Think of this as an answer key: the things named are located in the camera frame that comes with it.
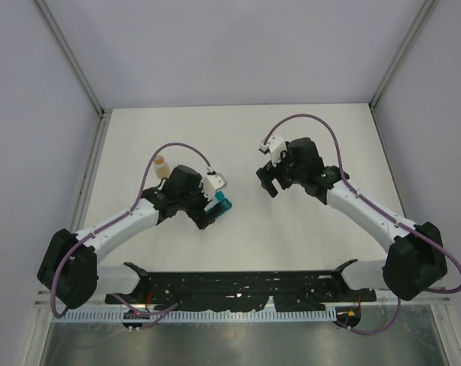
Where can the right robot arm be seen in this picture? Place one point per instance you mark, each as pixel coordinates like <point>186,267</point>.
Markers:
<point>412,264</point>

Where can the clear pill bottle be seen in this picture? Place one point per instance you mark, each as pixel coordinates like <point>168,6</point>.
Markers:
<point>161,167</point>

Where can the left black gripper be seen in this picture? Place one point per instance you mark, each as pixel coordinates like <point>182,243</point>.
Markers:
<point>203,219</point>

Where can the white slotted cable duct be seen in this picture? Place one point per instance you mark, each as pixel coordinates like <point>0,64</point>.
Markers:
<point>268,314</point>

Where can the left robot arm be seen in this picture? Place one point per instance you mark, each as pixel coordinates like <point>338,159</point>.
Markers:
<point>72,267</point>

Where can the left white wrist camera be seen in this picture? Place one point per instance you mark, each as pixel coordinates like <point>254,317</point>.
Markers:
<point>213,182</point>

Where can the right aluminium frame post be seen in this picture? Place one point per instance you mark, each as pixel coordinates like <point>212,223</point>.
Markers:
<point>407,43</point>

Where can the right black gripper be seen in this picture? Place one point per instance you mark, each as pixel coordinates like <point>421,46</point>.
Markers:
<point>266,173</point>

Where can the left aluminium frame post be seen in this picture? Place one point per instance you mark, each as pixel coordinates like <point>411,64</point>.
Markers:
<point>65,49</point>

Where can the aluminium frame post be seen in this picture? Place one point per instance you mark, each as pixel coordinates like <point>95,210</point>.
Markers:
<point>407,43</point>
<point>65,49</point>

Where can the teal pill organizer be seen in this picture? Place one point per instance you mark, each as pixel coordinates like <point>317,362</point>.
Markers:
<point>219,198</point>

